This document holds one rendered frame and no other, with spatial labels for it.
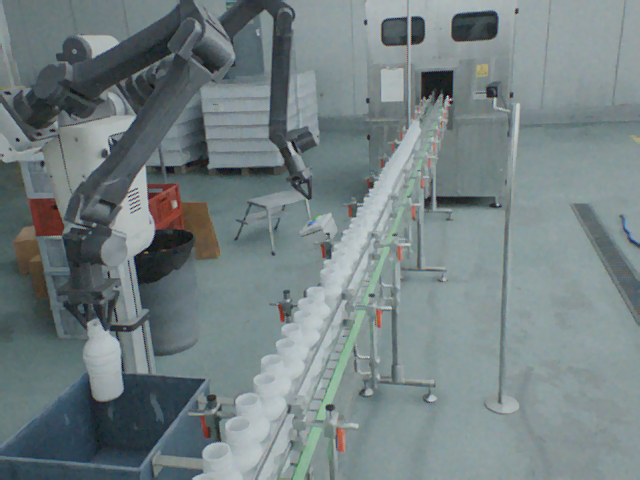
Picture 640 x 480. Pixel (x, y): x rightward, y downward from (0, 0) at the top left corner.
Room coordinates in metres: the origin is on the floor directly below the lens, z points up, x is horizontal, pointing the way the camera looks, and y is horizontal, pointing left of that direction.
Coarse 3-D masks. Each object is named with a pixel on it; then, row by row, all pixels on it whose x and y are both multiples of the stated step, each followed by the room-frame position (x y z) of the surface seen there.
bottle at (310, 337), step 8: (296, 312) 1.09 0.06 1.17; (304, 312) 1.10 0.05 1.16; (296, 320) 1.07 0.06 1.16; (304, 320) 1.07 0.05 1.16; (312, 320) 1.08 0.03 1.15; (304, 328) 1.07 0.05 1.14; (312, 328) 1.08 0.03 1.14; (304, 336) 1.06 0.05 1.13; (312, 336) 1.07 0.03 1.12; (312, 344) 1.06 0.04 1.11; (312, 352) 1.06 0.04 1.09; (320, 360) 1.08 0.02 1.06; (312, 368) 1.06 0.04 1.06; (320, 368) 1.08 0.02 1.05; (312, 376) 1.06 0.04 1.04; (312, 384) 1.06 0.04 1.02; (320, 384) 1.07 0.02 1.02
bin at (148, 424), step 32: (128, 384) 1.28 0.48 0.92; (160, 384) 1.26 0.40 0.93; (192, 384) 1.24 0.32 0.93; (64, 416) 1.20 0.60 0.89; (96, 416) 1.30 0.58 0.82; (128, 416) 1.28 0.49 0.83; (160, 416) 1.26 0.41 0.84; (192, 416) 1.14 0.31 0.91; (0, 448) 1.03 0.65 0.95; (32, 448) 1.10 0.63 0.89; (64, 448) 1.18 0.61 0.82; (96, 448) 1.28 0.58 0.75; (128, 448) 1.28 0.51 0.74; (160, 448) 1.00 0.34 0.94; (192, 448) 1.12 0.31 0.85
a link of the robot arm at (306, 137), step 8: (304, 128) 1.93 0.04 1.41; (272, 136) 1.88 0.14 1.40; (280, 136) 1.88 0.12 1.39; (288, 136) 1.93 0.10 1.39; (296, 136) 1.91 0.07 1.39; (304, 136) 1.91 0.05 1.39; (312, 136) 1.91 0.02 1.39; (280, 144) 1.90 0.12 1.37; (288, 144) 1.90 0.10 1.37; (304, 144) 1.91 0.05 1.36; (312, 144) 1.91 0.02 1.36
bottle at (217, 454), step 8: (208, 448) 0.69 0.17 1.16; (216, 448) 0.70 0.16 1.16; (224, 448) 0.69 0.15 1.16; (208, 456) 0.69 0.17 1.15; (216, 456) 0.70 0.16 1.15; (224, 456) 0.67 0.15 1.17; (208, 464) 0.67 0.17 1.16; (216, 464) 0.66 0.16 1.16; (224, 464) 0.67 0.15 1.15; (232, 464) 0.68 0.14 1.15; (208, 472) 0.66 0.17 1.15; (216, 472) 0.66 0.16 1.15; (224, 472) 0.67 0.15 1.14; (232, 472) 0.68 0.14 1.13
